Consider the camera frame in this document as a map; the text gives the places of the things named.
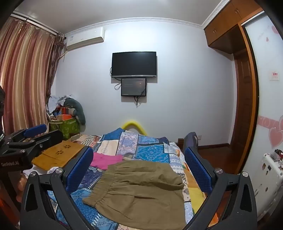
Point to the wooden overhead cabinet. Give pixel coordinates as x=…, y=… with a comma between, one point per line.
x=227, y=24

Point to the pile of clothes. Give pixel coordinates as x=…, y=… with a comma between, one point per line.
x=56, y=102

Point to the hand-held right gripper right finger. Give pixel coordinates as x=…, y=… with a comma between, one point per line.
x=199, y=171

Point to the white heart-print sliding door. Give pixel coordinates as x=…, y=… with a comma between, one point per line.
x=265, y=99

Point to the yellow foam hoop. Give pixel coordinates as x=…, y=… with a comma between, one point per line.
x=132, y=124

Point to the patchwork blanket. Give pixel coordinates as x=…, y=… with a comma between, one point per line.
x=150, y=150

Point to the striped cloth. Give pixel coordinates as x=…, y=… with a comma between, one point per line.
x=87, y=139

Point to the white air conditioner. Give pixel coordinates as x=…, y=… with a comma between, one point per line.
x=85, y=38

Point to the khaki pants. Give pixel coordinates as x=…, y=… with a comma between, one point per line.
x=141, y=194

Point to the orange box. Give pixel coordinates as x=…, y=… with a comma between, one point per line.
x=66, y=111

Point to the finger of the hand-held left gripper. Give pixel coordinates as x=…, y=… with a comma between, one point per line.
x=46, y=140
x=35, y=130

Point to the black wall television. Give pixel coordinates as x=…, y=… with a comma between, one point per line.
x=133, y=64

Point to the white sticker-covered suitcase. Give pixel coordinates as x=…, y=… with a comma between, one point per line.
x=267, y=174

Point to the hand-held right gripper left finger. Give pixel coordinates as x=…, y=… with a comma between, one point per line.
x=80, y=168

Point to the wooden lap desk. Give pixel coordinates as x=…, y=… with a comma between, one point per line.
x=55, y=154

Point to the pink cloth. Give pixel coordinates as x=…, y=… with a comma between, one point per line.
x=106, y=161

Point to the striped pink curtain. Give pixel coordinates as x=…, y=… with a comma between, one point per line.
x=26, y=66

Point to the white wall socket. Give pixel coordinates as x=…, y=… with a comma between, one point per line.
x=199, y=137

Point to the small black monitor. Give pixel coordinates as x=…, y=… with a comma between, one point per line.
x=133, y=86

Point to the small wall sticker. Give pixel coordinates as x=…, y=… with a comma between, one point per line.
x=274, y=75

